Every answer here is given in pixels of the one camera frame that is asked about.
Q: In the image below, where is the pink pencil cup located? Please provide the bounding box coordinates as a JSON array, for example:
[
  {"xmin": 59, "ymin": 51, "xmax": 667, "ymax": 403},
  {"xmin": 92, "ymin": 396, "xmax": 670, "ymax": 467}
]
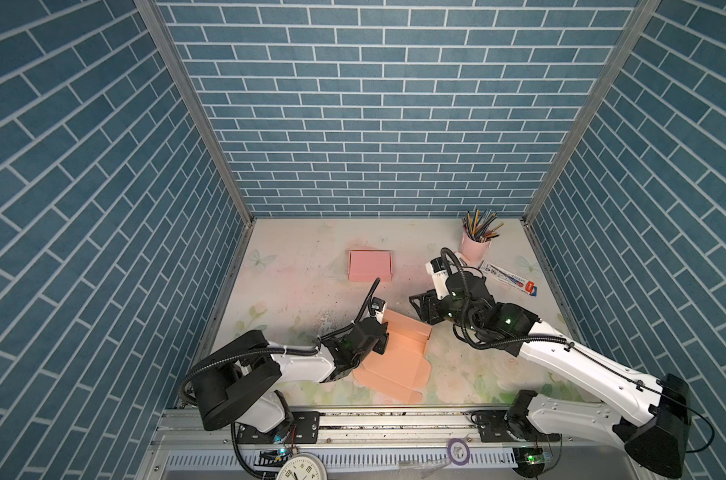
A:
[{"xmin": 459, "ymin": 233, "xmax": 493, "ymax": 266}]

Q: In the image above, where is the purple tape roll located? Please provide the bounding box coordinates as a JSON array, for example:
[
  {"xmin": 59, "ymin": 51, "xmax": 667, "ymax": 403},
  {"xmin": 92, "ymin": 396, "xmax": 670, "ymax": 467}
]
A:
[{"xmin": 447, "ymin": 438, "xmax": 471, "ymax": 466}]

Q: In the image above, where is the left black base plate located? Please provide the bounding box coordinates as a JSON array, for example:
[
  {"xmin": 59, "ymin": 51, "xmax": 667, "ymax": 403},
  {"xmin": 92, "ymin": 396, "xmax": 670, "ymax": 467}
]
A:
[{"xmin": 236, "ymin": 411, "xmax": 321, "ymax": 445}]

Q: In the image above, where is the white round clock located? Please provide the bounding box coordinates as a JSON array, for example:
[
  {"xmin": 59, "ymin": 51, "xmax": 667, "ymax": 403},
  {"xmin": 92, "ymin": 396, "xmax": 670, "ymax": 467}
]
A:
[{"xmin": 276, "ymin": 453, "xmax": 328, "ymax": 480}]

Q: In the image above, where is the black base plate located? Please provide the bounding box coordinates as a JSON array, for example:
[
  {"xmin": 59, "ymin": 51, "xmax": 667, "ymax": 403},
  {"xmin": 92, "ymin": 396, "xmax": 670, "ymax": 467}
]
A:
[
  {"xmin": 236, "ymin": 411, "xmax": 321, "ymax": 445},
  {"xmin": 469, "ymin": 409, "xmax": 561, "ymax": 443}
]

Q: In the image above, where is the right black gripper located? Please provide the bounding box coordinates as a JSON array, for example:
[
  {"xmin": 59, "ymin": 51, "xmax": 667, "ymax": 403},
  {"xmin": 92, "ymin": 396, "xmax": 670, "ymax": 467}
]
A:
[{"xmin": 407, "ymin": 286, "xmax": 481, "ymax": 334}]

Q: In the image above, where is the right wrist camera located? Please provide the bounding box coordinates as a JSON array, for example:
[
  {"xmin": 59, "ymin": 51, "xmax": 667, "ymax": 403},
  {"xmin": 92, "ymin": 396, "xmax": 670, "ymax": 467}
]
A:
[{"xmin": 425, "ymin": 257, "xmax": 449, "ymax": 300}]

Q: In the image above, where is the coloured pencils bundle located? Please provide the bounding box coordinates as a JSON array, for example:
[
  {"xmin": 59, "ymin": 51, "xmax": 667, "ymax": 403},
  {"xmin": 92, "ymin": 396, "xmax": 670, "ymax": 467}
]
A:
[{"xmin": 462, "ymin": 210, "xmax": 505, "ymax": 243}]

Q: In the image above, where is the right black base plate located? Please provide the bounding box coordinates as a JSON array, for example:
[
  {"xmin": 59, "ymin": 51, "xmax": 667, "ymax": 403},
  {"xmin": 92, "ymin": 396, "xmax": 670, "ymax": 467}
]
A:
[{"xmin": 469, "ymin": 409, "xmax": 561, "ymax": 443}]

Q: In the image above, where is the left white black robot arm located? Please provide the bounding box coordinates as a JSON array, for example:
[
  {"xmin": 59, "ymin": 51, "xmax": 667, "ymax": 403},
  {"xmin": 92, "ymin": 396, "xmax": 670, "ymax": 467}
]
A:
[{"xmin": 177, "ymin": 316, "xmax": 389, "ymax": 440}]

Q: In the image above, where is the aluminium mounting rail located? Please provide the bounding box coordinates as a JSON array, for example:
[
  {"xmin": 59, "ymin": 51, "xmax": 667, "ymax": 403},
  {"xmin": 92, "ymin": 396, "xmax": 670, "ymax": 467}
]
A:
[{"xmin": 146, "ymin": 405, "xmax": 646, "ymax": 451}]

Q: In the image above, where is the pink paper box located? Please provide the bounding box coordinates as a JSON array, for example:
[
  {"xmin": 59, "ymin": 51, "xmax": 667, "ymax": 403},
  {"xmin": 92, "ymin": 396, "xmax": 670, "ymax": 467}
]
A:
[{"xmin": 348, "ymin": 250, "xmax": 393, "ymax": 282}]

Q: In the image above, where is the orange paper box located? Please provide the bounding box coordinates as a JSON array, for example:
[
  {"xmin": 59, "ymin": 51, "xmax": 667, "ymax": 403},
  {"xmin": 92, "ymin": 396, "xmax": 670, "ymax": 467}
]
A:
[{"xmin": 353, "ymin": 309, "xmax": 432, "ymax": 404}]

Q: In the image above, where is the white toothpaste tube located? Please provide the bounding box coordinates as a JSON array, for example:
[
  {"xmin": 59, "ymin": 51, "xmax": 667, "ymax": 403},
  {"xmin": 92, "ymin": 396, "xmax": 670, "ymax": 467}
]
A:
[{"xmin": 480, "ymin": 260, "xmax": 538, "ymax": 297}]

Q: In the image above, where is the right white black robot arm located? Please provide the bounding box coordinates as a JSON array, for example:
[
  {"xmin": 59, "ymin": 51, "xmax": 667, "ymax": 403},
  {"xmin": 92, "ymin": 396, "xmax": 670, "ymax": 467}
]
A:
[{"xmin": 409, "ymin": 258, "xmax": 696, "ymax": 479}]

